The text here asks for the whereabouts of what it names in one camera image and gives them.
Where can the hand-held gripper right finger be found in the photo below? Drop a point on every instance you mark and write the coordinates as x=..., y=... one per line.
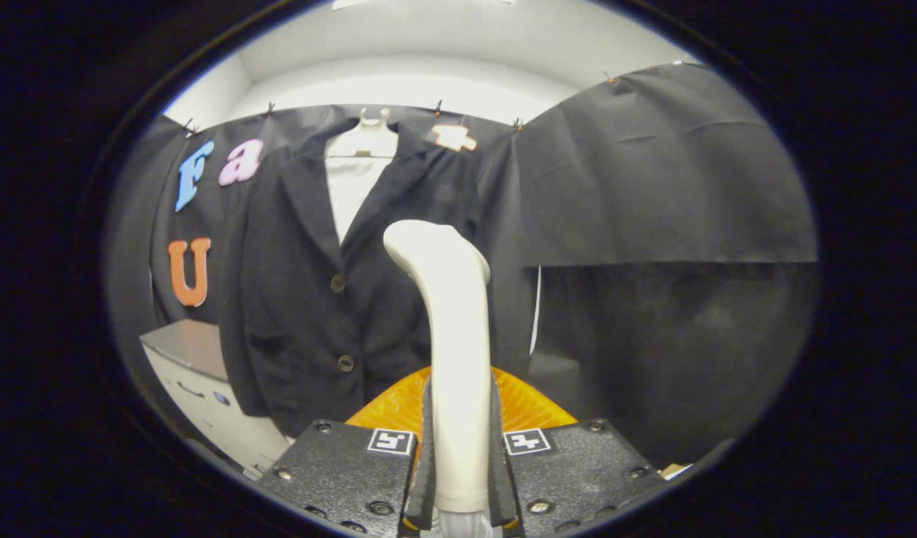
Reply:
x=501, y=486

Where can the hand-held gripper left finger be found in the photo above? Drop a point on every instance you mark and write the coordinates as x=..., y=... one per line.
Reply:
x=426, y=486

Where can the white garment steamer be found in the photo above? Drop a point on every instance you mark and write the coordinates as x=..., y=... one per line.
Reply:
x=458, y=359

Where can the black blazer jacket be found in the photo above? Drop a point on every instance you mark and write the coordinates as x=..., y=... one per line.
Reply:
x=294, y=314

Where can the tan cardboard piece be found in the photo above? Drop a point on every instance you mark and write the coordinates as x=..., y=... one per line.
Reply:
x=675, y=471

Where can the white cabinet grey top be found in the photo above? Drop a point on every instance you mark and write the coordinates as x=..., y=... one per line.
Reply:
x=204, y=403

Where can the white mannequin torso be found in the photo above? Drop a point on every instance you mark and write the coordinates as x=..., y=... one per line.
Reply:
x=350, y=194

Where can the black backdrop cloth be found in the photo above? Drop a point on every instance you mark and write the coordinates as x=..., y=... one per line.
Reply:
x=652, y=187

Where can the ceiling light panel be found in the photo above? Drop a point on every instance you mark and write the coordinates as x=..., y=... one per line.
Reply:
x=428, y=4

